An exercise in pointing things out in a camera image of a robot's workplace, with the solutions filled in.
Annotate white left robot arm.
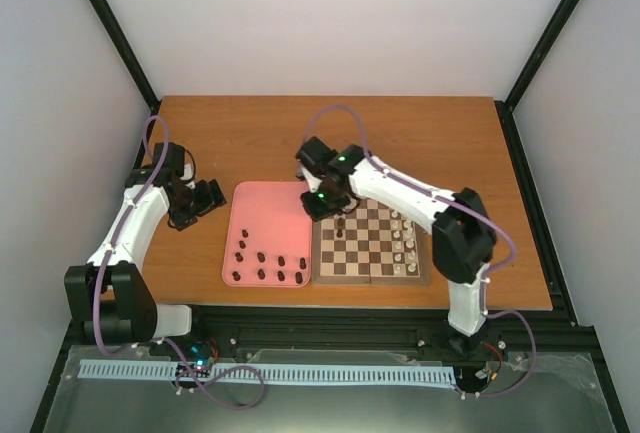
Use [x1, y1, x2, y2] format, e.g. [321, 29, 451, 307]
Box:
[64, 142, 226, 356]

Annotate light blue cable duct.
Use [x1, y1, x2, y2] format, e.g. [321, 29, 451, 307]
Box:
[77, 359, 456, 388]

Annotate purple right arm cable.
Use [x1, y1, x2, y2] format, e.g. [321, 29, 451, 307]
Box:
[304, 105, 537, 399]

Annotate left controller circuit board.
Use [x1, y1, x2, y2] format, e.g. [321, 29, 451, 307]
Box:
[183, 338, 219, 379]

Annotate black aluminium frame rail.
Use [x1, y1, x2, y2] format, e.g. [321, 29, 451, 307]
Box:
[64, 305, 599, 354]

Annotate wooden chessboard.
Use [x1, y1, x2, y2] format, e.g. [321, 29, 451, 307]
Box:
[311, 199, 431, 286]

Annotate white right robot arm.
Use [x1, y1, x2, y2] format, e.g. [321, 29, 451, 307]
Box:
[295, 137, 497, 350]

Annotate pink plastic tray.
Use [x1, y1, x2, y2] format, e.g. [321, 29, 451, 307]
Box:
[221, 181, 312, 288]

